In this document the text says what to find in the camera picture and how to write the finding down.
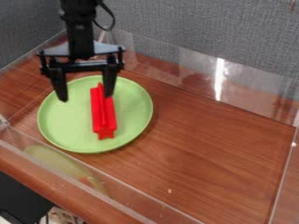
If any green round plate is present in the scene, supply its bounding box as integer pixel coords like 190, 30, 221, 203
38, 75, 154, 154

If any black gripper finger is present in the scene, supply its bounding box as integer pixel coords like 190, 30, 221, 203
50, 68, 68, 102
103, 65, 118, 97

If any red star-shaped bar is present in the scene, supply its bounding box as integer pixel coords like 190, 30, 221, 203
90, 83, 118, 140

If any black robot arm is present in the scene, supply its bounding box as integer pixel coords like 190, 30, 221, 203
38, 0, 126, 102

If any clear acrylic enclosure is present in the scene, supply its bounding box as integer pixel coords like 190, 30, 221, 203
0, 31, 299, 224

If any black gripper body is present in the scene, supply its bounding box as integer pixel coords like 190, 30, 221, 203
38, 41, 126, 77

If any black cable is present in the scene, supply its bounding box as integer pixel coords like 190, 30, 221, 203
93, 0, 118, 32

